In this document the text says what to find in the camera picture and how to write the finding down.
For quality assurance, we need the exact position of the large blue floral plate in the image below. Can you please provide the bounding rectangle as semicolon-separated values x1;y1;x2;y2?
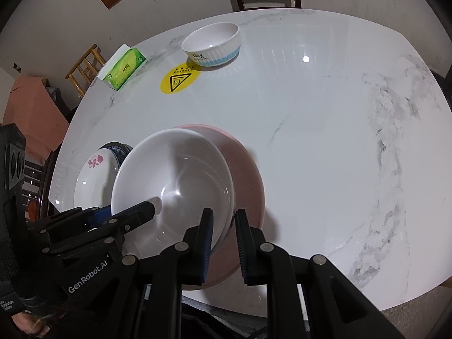
100;142;132;166

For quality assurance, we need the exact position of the white pink ribbed bowl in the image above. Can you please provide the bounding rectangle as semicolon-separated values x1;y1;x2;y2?
111;129;235;259

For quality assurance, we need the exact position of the white bowl with blue band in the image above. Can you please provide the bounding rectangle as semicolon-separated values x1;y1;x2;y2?
182;22;241;68

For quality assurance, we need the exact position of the person's left hand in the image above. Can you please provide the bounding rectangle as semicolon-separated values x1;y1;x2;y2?
12;312;50;338

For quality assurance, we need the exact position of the white plate with pink flowers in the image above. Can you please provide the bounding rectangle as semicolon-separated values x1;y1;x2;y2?
73;149;119;209

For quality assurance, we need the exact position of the dark wooden rack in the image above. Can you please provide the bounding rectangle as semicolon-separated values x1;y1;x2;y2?
22;147;60;223

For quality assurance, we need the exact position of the pink cloth covered furniture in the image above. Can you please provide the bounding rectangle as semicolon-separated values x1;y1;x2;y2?
2;77;69;164

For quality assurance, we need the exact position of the bamboo chair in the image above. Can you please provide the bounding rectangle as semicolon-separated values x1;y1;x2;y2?
65;44;106;99

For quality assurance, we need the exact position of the yellow hot warning sticker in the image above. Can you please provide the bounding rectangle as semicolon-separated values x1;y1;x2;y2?
160;60;201;95

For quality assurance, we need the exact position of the green tissue box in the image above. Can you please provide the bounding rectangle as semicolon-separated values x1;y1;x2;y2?
97;44;146;90

